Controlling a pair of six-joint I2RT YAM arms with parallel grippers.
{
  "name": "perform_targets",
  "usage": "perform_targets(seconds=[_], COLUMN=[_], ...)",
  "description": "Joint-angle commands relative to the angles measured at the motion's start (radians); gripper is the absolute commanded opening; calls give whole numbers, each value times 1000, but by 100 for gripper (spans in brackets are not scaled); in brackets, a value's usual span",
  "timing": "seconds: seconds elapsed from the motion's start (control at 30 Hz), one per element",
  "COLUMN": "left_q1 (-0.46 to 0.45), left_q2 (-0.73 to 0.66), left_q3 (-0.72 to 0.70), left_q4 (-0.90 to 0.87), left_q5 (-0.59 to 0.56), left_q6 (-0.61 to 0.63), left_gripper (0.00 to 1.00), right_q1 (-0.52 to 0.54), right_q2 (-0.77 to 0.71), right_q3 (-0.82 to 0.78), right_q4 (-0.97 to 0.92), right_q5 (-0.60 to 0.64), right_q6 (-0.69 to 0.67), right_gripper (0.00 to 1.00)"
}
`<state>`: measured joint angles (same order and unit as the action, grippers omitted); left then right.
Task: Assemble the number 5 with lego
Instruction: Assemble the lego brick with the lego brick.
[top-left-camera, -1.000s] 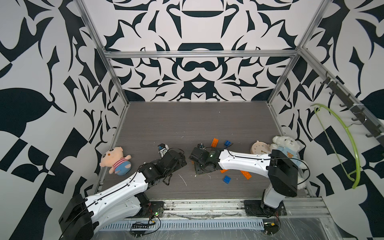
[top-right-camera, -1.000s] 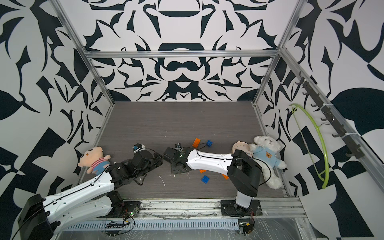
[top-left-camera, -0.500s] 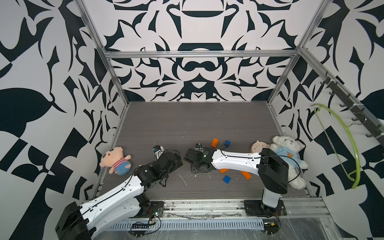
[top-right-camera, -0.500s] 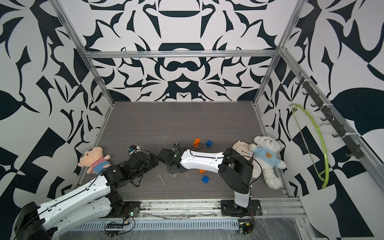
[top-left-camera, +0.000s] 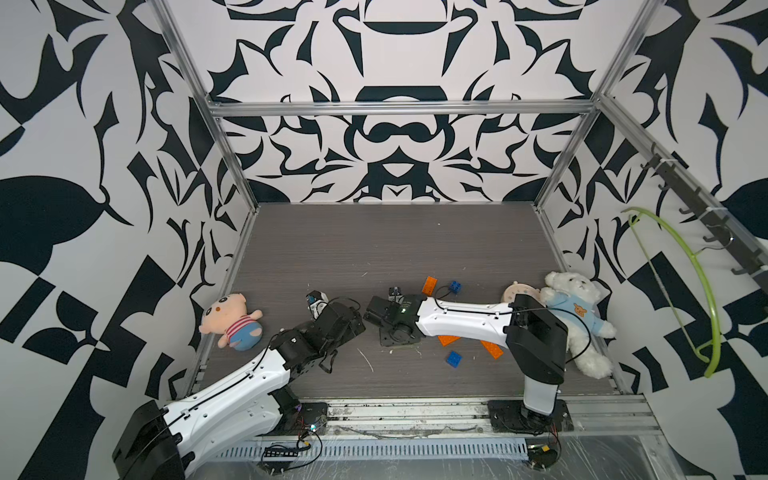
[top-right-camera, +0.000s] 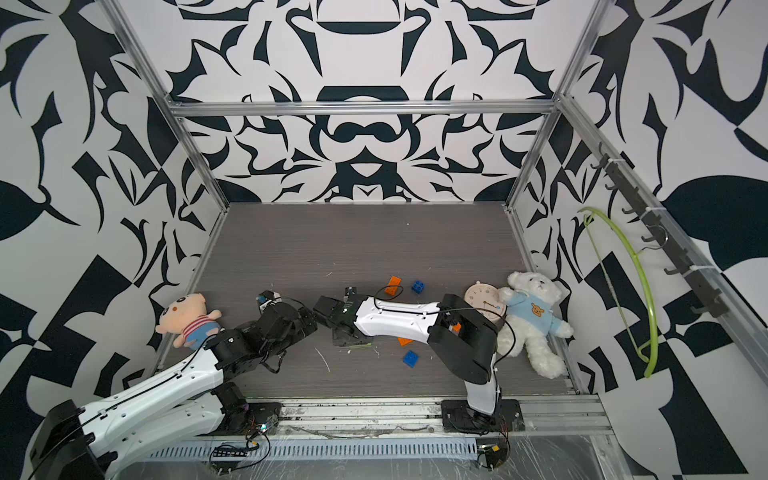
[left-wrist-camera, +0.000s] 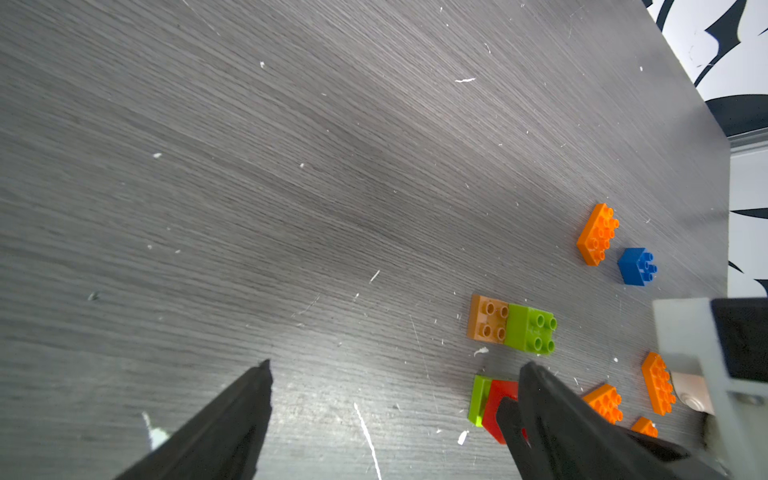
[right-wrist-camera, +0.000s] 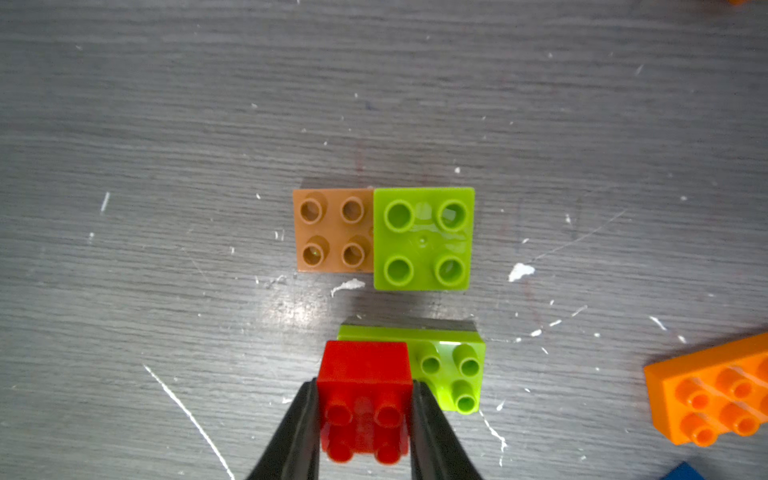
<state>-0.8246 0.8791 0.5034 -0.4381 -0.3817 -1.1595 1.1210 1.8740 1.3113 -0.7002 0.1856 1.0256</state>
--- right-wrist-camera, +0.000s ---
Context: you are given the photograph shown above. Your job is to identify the blue lego brick near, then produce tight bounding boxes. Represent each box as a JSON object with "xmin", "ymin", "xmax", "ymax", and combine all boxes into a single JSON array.
[{"xmin": 660, "ymin": 462, "xmax": 705, "ymax": 480}]

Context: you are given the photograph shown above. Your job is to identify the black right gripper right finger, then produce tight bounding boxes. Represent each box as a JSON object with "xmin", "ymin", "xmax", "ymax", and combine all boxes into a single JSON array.
[{"xmin": 409, "ymin": 381, "xmax": 482, "ymax": 480}]

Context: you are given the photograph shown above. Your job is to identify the long green lego brick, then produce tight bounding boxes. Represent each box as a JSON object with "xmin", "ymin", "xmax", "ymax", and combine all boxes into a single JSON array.
[{"xmin": 337, "ymin": 318, "xmax": 486, "ymax": 415}]

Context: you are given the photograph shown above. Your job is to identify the small green lego brick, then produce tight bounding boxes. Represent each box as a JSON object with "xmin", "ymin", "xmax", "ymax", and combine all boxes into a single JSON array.
[{"xmin": 373, "ymin": 187, "xmax": 475, "ymax": 291}]

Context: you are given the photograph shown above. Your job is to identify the red lego brick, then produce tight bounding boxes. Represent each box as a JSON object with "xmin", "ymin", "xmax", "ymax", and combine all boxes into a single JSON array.
[{"xmin": 316, "ymin": 340, "xmax": 413, "ymax": 465}]

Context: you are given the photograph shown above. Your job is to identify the orange lego brick middle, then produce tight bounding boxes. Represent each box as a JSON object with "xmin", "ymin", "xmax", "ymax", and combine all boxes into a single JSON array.
[{"xmin": 644, "ymin": 333, "xmax": 767, "ymax": 448}]

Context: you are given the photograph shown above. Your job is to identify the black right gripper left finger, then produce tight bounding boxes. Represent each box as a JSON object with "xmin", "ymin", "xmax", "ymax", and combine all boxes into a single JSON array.
[{"xmin": 247, "ymin": 378, "xmax": 321, "ymax": 480}]

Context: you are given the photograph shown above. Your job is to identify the tan lego plate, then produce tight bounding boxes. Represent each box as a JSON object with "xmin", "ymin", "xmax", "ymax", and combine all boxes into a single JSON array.
[{"xmin": 293, "ymin": 189, "xmax": 373, "ymax": 273}]

